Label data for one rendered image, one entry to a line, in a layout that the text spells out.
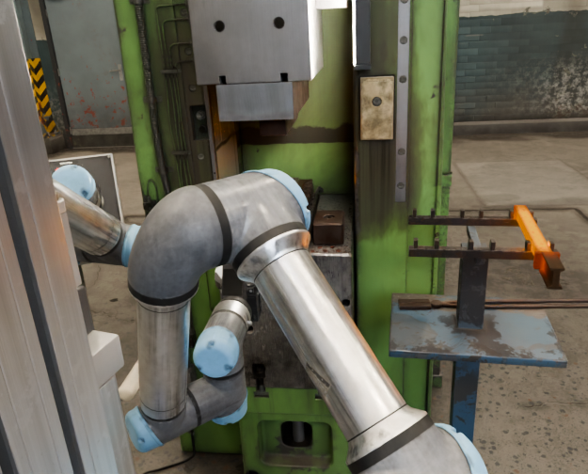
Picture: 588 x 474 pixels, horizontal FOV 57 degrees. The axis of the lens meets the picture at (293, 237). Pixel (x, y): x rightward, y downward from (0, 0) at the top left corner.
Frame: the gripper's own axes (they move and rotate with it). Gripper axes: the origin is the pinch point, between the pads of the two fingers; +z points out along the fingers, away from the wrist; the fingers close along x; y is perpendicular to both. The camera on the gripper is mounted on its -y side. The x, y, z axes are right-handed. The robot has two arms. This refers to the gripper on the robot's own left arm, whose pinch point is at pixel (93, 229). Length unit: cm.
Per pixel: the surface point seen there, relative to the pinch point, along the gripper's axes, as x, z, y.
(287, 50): -53, -18, 34
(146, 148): -16.6, 23.5, 27.2
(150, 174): -16.6, 27.6, 20.1
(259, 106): -45, -8, 24
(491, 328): -91, -16, -44
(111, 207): -4.5, 10.4, 7.4
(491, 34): -466, 399, 253
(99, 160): -3.4, 10.4, 20.7
